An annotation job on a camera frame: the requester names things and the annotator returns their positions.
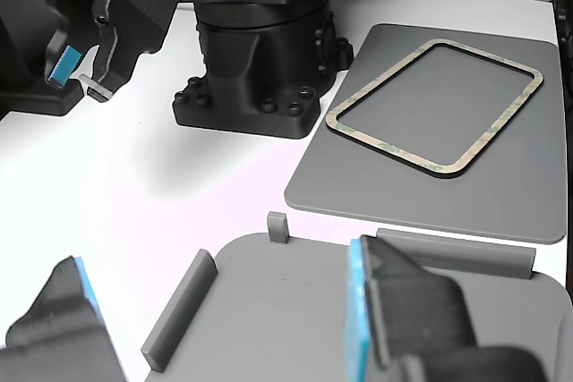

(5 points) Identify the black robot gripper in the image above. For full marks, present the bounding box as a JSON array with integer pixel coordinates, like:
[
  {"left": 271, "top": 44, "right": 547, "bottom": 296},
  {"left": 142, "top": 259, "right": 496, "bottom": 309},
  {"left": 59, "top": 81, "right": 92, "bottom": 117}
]
[{"left": 38, "top": 0, "right": 185, "bottom": 105}]

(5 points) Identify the flat gray rounded pad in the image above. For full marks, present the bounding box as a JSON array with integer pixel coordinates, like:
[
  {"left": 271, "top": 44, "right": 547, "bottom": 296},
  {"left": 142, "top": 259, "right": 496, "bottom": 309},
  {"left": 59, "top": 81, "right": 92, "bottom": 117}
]
[{"left": 284, "top": 22, "right": 568, "bottom": 245}]

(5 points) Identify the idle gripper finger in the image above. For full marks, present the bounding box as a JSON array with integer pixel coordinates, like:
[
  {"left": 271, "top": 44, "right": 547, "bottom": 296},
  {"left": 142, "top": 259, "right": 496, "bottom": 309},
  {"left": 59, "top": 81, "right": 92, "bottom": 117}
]
[
  {"left": 346, "top": 233, "right": 551, "bottom": 382},
  {"left": 0, "top": 255, "right": 129, "bottom": 382}
]

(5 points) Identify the black vertical post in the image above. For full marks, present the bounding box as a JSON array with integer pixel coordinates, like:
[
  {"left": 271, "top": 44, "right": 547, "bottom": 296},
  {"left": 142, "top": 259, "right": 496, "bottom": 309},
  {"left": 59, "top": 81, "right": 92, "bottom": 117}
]
[{"left": 553, "top": 0, "right": 573, "bottom": 113}]

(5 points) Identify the tan rectangular adhesive frame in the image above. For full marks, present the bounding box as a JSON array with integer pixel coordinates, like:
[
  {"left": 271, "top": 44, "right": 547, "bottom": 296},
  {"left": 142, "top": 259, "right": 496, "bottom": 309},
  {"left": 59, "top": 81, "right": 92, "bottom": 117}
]
[{"left": 325, "top": 37, "right": 545, "bottom": 180}]

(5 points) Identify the gray holder plate with ridges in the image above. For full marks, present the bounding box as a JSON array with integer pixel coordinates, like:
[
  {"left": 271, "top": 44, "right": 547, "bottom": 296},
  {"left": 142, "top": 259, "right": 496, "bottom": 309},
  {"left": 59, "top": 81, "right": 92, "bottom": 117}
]
[{"left": 141, "top": 210, "right": 572, "bottom": 382}]

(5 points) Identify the black base slab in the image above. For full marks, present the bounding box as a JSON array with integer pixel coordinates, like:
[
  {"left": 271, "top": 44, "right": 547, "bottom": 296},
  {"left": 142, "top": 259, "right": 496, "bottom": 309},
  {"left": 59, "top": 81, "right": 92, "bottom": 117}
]
[{"left": 0, "top": 81, "right": 87, "bottom": 118}]

